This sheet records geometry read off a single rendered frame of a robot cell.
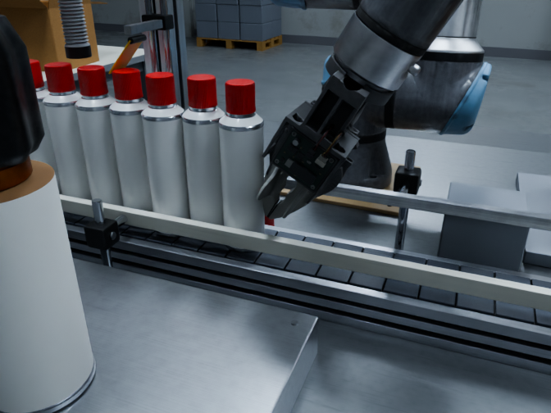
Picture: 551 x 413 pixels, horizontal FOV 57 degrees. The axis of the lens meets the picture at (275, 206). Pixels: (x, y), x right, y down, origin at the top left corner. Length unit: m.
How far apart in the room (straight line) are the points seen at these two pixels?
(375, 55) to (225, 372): 0.31
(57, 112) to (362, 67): 0.41
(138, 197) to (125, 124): 0.10
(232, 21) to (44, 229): 7.21
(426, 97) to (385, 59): 0.37
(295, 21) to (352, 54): 7.57
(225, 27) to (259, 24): 0.54
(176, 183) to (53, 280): 0.27
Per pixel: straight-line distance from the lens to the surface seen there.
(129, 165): 0.67
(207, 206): 0.63
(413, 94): 0.84
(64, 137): 0.73
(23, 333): 0.42
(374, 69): 0.48
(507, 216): 0.60
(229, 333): 0.51
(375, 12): 0.48
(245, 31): 7.47
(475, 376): 0.58
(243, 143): 0.57
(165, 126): 0.62
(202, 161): 0.61
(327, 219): 0.82
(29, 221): 0.38
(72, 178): 0.75
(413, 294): 0.58
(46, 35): 2.30
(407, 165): 0.65
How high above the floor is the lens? 1.21
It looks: 26 degrees down
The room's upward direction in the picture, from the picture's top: straight up
